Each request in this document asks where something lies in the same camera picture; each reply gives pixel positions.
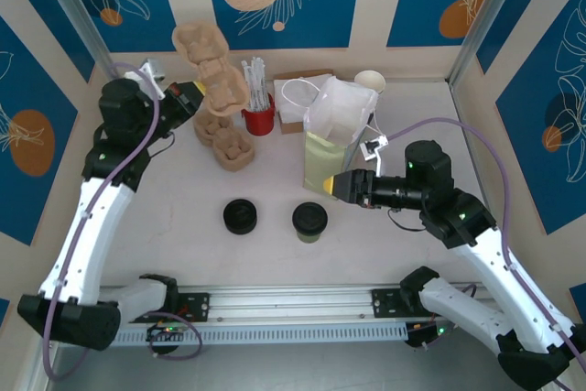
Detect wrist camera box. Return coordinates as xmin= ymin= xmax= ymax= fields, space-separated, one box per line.
xmin=359 ymin=134 xmax=390 ymax=178
xmin=123 ymin=58 xmax=167 ymax=100

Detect stacked paper coffee cups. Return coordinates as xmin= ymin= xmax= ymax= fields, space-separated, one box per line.
xmin=353 ymin=69 xmax=387 ymax=97

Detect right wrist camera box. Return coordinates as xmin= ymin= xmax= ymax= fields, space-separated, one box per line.
xmin=359 ymin=134 xmax=390 ymax=178

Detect aluminium frame post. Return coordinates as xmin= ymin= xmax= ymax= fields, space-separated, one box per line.
xmin=448 ymin=0 xmax=523 ymax=88
xmin=35 ymin=0 xmax=114 ymax=85

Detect black lidded cup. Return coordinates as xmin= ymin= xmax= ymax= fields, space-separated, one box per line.
xmin=291 ymin=201 xmax=330 ymax=245

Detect grey slotted cable duct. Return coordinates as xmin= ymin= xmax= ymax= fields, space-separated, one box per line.
xmin=109 ymin=320 xmax=408 ymax=347

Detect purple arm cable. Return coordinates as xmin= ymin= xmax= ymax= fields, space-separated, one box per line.
xmin=385 ymin=116 xmax=586 ymax=383
xmin=43 ymin=60 xmax=203 ymax=382

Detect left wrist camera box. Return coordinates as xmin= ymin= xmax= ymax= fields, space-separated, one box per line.
xmin=123 ymin=58 xmax=167 ymax=100

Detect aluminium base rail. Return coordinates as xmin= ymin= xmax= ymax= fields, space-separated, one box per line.
xmin=100 ymin=283 xmax=500 ymax=319

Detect red plastic straw cup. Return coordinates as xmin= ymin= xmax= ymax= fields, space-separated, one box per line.
xmin=241 ymin=92 xmax=277 ymax=136

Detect small controller board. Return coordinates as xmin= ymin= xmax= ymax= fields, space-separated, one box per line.
xmin=405 ymin=322 xmax=452 ymax=352
xmin=146 ymin=322 xmax=184 ymax=355

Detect brown cardboard napkin box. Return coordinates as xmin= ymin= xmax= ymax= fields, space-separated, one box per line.
xmin=273 ymin=69 xmax=338 ymax=136

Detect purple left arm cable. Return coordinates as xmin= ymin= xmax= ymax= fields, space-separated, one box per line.
xmin=43 ymin=60 xmax=203 ymax=382

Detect floral green paper gift bag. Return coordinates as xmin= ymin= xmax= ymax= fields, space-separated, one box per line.
xmin=281 ymin=77 xmax=390 ymax=193

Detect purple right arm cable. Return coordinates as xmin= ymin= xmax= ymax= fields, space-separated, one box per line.
xmin=385 ymin=116 xmax=586 ymax=383

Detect black coffee cup black lid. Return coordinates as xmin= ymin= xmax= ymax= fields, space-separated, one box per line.
xmin=222 ymin=198 xmax=260 ymax=235

